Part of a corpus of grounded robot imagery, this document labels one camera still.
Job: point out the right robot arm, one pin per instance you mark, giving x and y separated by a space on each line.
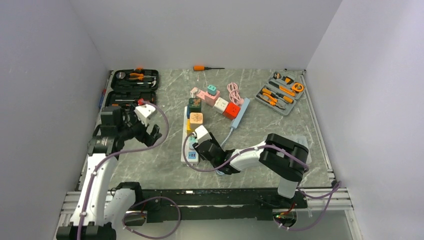
283 156

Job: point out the dark green cube adapter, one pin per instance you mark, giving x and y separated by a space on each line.
194 105

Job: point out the black tool case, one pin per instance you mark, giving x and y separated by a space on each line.
127 86

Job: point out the pink power strip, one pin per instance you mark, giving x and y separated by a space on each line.
209 99

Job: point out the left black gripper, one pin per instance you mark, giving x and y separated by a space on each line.
146 138

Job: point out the clear screw box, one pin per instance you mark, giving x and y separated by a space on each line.
301 139

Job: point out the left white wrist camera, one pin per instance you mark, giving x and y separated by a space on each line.
144 113

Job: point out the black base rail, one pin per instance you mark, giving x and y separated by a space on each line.
262 204

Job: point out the orange handled screwdriver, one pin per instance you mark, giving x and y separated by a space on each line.
200 68

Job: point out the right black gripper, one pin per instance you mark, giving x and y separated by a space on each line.
214 140

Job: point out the grey tool case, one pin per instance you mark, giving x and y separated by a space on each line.
282 91

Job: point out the yellow cube adapter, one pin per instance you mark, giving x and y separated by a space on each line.
188 126

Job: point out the blue red pen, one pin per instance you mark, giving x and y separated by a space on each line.
103 93

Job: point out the white cube adapter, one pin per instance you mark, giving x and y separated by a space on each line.
220 105

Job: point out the white power strip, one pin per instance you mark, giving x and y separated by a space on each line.
190 154

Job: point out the light blue power strip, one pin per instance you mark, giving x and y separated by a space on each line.
235 122

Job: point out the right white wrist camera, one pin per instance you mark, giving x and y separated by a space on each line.
202 134

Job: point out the teal cube adapter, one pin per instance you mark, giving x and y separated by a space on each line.
211 90

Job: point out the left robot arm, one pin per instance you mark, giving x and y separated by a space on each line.
93 218

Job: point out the red cube adapter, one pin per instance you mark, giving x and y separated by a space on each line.
231 111

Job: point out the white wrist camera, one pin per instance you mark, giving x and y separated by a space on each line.
144 113
202 134

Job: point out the beige cube adapter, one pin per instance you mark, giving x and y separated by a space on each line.
196 120

